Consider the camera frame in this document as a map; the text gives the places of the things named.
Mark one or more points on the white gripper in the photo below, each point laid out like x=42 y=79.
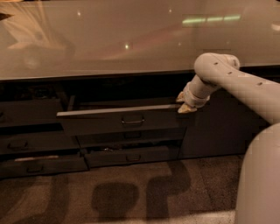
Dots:
x=192 y=97

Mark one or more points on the dark drawer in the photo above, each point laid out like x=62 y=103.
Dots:
x=34 y=142
x=19 y=113
x=118 y=116
x=131 y=137
x=43 y=166
x=132 y=156

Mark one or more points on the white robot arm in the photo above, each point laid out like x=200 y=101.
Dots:
x=258 y=195

